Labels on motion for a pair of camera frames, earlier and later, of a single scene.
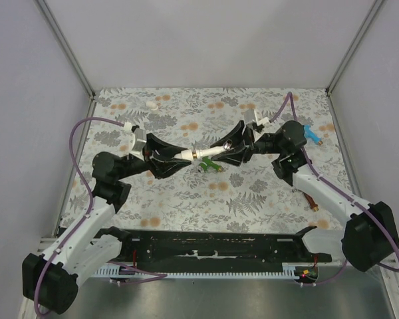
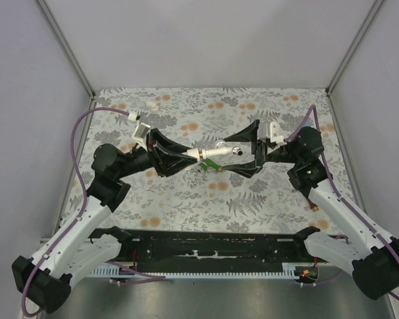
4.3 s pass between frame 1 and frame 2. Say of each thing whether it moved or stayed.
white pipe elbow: stayed
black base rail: stayed
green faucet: stayed
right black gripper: moved
